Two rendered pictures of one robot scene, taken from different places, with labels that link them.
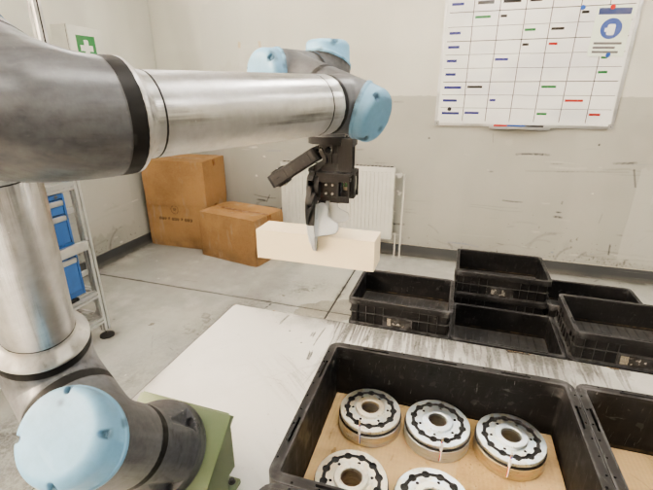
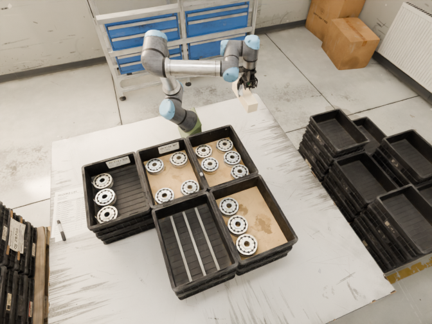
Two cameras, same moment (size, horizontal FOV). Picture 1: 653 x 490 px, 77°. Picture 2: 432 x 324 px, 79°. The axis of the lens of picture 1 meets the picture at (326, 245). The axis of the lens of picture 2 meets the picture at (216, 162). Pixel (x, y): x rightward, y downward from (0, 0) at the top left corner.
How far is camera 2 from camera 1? 1.16 m
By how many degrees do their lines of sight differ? 51
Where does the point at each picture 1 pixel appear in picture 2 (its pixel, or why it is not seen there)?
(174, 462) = (184, 125)
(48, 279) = (168, 80)
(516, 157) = not seen: outside the picture
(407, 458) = (220, 158)
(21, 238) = not seen: hidden behind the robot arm
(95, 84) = (158, 67)
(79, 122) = (155, 72)
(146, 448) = (177, 118)
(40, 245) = not seen: hidden behind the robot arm
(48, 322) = (168, 86)
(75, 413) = (167, 105)
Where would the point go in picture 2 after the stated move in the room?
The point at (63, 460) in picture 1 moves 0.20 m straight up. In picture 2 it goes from (163, 112) to (157, 85)
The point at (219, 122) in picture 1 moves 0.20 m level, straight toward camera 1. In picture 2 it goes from (180, 73) to (150, 94)
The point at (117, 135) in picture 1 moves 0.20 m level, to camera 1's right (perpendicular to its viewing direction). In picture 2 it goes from (160, 74) to (183, 96)
